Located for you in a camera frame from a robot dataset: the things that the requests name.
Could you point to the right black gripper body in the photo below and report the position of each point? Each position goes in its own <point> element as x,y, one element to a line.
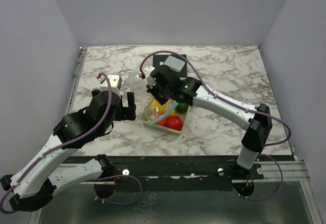
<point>161,95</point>

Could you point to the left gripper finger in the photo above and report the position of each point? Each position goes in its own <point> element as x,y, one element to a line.
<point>130,99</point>
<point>95,92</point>

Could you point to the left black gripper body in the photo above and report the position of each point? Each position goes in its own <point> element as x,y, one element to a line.
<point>123,113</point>

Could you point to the clear zip top bag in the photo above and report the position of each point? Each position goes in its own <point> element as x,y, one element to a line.
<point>142,99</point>

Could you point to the pale green plastic basket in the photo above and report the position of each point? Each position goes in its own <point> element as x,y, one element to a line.
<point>165,128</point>

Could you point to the yellow lemon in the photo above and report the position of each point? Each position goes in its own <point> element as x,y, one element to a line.
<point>155,107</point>

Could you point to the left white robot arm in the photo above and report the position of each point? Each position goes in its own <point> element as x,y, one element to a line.
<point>37,183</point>

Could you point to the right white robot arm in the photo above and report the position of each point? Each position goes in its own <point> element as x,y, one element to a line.
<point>255,121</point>

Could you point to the grey white small box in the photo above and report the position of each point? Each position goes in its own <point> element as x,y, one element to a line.
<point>174,63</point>

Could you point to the green lime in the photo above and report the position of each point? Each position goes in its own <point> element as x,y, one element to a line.
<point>182,108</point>

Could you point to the yellow orange mango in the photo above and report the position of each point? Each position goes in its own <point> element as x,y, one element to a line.
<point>170,111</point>

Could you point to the black flat box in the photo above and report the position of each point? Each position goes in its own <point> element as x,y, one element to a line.
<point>158,60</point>

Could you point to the orange tangerine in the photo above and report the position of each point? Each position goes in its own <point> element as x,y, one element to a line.
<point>162,122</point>

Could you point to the red apple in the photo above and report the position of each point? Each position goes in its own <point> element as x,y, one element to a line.
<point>174,123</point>

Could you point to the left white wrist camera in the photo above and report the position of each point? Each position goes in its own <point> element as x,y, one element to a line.
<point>115,82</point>

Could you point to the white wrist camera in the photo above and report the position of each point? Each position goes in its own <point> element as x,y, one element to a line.
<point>115,82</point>
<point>145,73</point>

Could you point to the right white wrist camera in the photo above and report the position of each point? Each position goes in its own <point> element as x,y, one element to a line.
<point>145,73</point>

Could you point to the black metal base rail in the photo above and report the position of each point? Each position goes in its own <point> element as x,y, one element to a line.
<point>201,173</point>

